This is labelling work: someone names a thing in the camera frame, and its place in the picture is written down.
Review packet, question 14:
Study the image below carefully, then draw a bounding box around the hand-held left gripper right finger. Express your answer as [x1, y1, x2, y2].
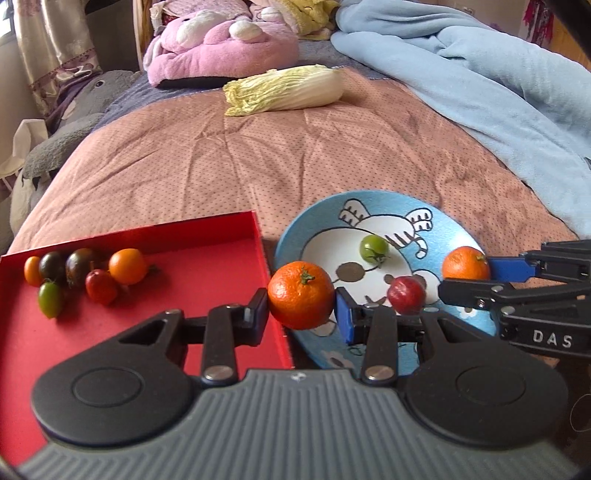
[335, 287, 462, 387]

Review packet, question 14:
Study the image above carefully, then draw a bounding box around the green tomato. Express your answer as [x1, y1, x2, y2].
[359, 234, 390, 265]
[38, 281, 64, 319]

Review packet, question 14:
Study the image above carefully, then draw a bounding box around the large mandarin orange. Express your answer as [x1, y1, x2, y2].
[267, 261, 335, 330]

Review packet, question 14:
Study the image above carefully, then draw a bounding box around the pink dotted bedspread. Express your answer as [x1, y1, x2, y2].
[9, 65, 591, 416]

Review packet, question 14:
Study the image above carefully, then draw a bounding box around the smooth orange tomato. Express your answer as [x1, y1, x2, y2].
[108, 248, 148, 286]

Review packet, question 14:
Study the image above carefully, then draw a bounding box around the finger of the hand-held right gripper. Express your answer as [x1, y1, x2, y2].
[438, 278, 591, 320]
[487, 240, 591, 282]

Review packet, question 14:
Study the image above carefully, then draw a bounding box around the floral curtain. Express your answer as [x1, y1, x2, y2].
[14, 0, 102, 112]

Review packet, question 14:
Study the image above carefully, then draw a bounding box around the yellow plush toy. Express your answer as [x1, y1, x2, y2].
[277, 0, 340, 40]

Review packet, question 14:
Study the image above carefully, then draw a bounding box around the blue cartoon tiger plate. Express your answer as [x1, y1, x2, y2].
[274, 190, 502, 370]

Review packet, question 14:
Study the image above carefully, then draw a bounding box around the red cardboard tray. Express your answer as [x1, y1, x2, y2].
[0, 211, 295, 467]

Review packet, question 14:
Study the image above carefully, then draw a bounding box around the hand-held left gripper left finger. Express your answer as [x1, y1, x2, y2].
[117, 292, 271, 386]

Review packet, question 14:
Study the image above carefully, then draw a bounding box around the pink plush rabbit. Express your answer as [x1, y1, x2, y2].
[143, 9, 300, 89]

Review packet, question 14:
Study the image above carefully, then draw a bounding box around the light blue blanket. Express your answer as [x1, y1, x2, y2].
[330, 0, 591, 241]

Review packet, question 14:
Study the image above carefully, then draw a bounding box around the small orange tomato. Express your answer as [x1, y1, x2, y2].
[23, 256, 43, 287]

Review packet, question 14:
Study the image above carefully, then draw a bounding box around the wooden bed frame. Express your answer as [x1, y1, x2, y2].
[131, 0, 153, 70]

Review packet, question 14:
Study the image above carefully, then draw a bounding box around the small red tomato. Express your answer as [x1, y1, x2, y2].
[85, 270, 118, 305]

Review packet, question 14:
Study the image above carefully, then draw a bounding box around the dark brown tomato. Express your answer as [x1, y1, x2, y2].
[65, 248, 98, 289]
[38, 252, 66, 283]

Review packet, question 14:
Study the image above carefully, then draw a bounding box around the white tote bag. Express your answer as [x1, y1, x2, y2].
[0, 119, 49, 178]

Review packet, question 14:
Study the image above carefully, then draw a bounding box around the grey plush toy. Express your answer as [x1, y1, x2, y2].
[9, 69, 139, 232]

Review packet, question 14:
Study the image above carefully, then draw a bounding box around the pink bear print cloth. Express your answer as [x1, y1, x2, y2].
[249, 0, 284, 24]

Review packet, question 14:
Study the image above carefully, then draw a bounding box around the napa cabbage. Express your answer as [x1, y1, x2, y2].
[223, 65, 346, 117]

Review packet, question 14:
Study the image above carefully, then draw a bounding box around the dark red tomato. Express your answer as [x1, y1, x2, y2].
[387, 276, 426, 315]

